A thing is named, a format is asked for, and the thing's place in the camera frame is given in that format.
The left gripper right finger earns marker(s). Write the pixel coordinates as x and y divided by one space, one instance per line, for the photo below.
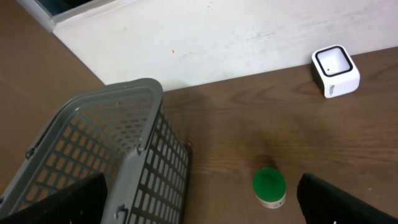
322 202

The grey plastic shopping basket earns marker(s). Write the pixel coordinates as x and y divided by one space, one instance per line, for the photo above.
122 132

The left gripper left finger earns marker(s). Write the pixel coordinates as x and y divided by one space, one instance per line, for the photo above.
82 202

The green lid jar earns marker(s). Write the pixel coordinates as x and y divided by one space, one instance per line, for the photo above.
269 187

